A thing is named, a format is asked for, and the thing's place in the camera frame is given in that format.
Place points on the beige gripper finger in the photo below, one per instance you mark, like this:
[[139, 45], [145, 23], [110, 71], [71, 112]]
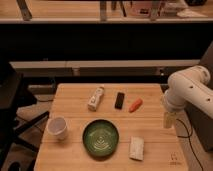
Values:
[[169, 119]]

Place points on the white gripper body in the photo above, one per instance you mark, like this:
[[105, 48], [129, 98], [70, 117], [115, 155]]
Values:
[[173, 103]]

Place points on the black eraser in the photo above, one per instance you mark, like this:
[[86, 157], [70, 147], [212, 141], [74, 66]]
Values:
[[119, 100]]

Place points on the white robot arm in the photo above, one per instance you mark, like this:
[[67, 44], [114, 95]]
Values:
[[187, 86]]

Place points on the green ceramic plate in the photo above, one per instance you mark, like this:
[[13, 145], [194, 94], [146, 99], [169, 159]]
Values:
[[100, 138]]

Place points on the orange carrot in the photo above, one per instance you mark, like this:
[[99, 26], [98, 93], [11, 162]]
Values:
[[135, 105]]

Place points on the white sponge block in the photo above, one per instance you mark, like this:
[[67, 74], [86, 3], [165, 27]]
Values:
[[136, 148]]

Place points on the white plastic bottle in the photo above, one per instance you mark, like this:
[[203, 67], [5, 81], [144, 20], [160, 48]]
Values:
[[96, 98]]

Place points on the wooden shelf bench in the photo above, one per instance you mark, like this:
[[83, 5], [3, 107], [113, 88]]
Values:
[[100, 68]]

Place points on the black chair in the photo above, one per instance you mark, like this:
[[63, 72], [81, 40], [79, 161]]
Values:
[[14, 94]]

